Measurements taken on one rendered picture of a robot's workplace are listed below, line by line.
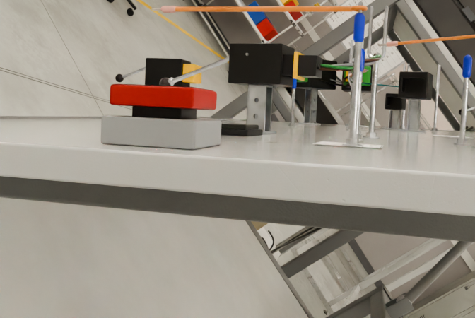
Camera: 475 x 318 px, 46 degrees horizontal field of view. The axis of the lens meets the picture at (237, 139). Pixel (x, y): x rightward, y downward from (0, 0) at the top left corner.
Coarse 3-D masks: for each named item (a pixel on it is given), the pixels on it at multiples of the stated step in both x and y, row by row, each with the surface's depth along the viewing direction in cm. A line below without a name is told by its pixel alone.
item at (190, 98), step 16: (112, 96) 31; (128, 96) 31; (144, 96) 31; (160, 96) 31; (176, 96) 31; (192, 96) 30; (208, 96) 33; (144, 112) 32; (160, 112) 32; (176, 112) 32; (192, 112) 34
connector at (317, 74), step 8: (288, 56) 55; (304, 56) 54; (312, 56) 54; (288, 64) 55; (304, 64) 54; (312, 64) 54; (288, 72) 55; (304, 72) 54; (312, 72) 54; (320, 72) 56
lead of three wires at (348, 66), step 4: (376, 56) 57; (380, 56) 58; (368, 60) 56; (372, 60) 56; (376, 60) 57; (320, 64) 55; (324, 64) 55; (328, 64) 55; (336, 64) 55; (340, 64) 55; (344, 64) 55; (348, 64) 55; (352, 64) 55; (368, 64) 56; (372, 64) 56; (320, 68) 55; (324, 68) 55; (328, 68) 55; (332, 68) 55; (336, 68) 55; (340, 68) 55; (344, 68) 55; (348, 68) 55; (352, 68) 55
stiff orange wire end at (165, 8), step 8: (152, 8) 46; (160, 8) 46; (168, 8) 45; (176, 8) 45; (184, 8) 45; (192, 8) 45; (200, 8) 45; (208, 8) 44; (216, 8) 44; (224, 8) 44; (232, 8) 44; (240, 8) 44; (248, 8) 44; (256, 8) 43; (264, 8) 43; (272, 8) 43; (280, 8) 43; (288, 8) 43; (296, 8) 42; (304, 8) 42; (312, 8) 42; (320, 8) 42; (328, 8) 42; (336, 8) 42; (344, 8) 42; (352, 8) 41; (360, 8) 41
